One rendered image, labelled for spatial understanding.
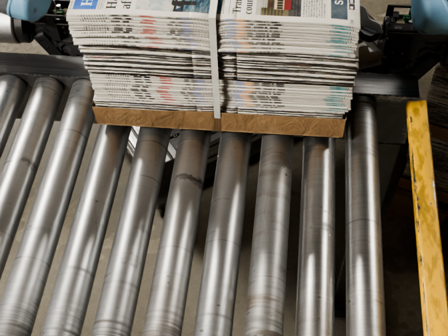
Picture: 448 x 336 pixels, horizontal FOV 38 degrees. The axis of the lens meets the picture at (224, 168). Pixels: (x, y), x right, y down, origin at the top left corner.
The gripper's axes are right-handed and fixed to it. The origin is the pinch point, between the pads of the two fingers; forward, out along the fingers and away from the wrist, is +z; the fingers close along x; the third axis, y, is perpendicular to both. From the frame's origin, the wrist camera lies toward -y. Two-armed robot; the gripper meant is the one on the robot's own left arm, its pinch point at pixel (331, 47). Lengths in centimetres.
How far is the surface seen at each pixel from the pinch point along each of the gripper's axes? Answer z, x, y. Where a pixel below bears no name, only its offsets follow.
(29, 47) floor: 98, -75, -78
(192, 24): 19.6, 22.5, 23.8
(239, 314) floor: 15, 17, -78
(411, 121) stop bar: -11.7, 18.8, 3.8
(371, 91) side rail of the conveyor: -6.3, 11.5, 1.8
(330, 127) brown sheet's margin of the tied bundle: 0.4, 22.3, 5.2
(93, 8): 32.3, 21.8, 24.9
